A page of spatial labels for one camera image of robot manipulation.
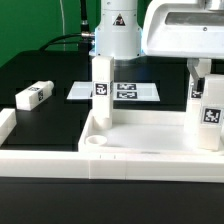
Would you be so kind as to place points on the printed marker sheet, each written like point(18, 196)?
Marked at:
point(146, 92)

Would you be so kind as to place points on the black connector post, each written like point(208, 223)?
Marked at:
point(84, 26)

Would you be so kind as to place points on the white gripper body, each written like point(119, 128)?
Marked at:
point(184, 28)

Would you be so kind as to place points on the white U-shaped fence frame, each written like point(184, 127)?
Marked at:
point(124, 166)

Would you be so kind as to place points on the white desk top tray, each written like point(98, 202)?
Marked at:
point(142, 132)

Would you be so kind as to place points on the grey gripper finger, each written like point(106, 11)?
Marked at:
point(195, 69)

